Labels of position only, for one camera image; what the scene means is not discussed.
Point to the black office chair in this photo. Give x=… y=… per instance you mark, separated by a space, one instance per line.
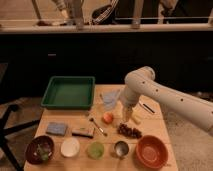
x=13 y=104

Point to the blue sponge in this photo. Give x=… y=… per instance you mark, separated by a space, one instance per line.
x=54 y=128

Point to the red bowl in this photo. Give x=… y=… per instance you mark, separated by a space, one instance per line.
x=151 y=152

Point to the small metal cup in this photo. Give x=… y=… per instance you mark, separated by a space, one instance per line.
x=121 y=148

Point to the bunch of dark grapes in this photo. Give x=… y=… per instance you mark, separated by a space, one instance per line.
x=123 y=129

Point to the metal spoon black handle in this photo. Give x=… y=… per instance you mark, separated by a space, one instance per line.
x=146 y=107

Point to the green plastic tray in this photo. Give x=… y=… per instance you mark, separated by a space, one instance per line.
x=69 y=92

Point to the light blue cloth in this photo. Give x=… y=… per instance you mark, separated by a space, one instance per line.
x=110 y=98

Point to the green cup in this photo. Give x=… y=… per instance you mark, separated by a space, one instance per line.
x=95 y=150

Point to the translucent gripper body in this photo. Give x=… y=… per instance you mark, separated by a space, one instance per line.
x=127 y=113

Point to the dark eraser block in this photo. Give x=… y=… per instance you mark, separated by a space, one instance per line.
x=84 y=132

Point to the orange apple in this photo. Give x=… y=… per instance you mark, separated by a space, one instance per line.
x=108 y=117

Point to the dark maroon bowl with greens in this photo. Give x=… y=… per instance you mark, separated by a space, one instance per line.
x=39 y=150

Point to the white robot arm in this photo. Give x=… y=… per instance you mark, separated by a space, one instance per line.
x=141 y=82

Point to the white bowl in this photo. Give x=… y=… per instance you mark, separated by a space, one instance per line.
x=70 y=147

